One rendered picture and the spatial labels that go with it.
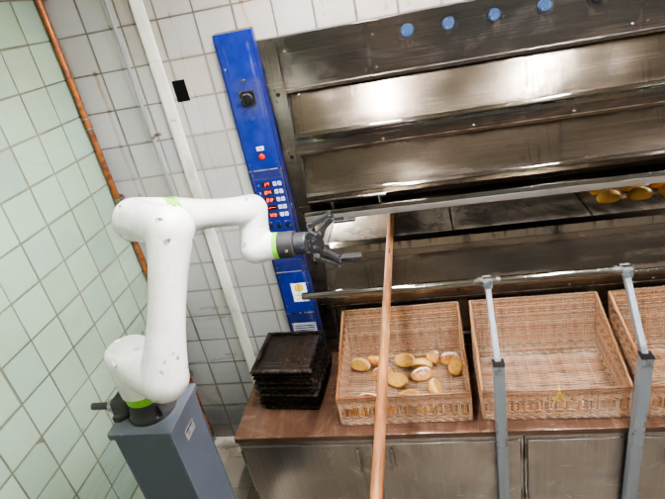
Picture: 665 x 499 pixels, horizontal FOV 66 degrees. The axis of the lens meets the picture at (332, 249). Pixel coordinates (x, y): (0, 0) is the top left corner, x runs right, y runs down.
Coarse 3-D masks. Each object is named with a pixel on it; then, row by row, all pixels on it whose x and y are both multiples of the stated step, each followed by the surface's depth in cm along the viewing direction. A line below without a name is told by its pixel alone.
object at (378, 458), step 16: (384, 272) 202; (384, 288) 191; (384, 304) 182; (384, 320) 173; (384, 336) 166; (384, 352) 158; (384, 368) 152; (384, 384) 146; (384, 400) 141; (384, 416) 136; (384, 432) 132; (384, 448) 128
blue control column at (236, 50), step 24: (240, 48) 195; (240, 72) 200; (240, 120) 208; (264, 120) 207; (240, 144) 213; (264, 144) 212; (264, 168) 217; (288, 192) 221; (288, 264) 238; (288, 288) 245; (312, 288) 244; (288, 312) 251; (312, 312) 249
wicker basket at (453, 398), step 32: (352, 320) 246; (416, 320) 241; (448, 320) 239; (352, 352) 251; (416, 352) 245; (352, 384) 238; (416, 384) 230; (448, 384) 227; (352, 416) 215; (416, 416) 211; (448, 416) 208
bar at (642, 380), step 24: (624, 264) 182; (360, 288) 200; (408, 288) 196; (432, 288) 194; (648, 360) 171; (504, 384) 183; (648, 384) 175; (504, 408) 188; (504, 432) 194; (504, 456) 200; (504, 480) 206; (624, 480) 201
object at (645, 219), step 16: (512, 224) 224; (528, 224) 221; (544, 224) 218; (560, 224) 216; (576, 224) 214; (592, 224) 213; (608, 224) 212; (624, 224) 212; (640, 224) 211; (368, 240) 235; (384, 240) 232; (400, 240) 229; (416, 240) 227; (432, 240) 226; (448, 240) 225; (464, 240) 224; (480, 240) 223
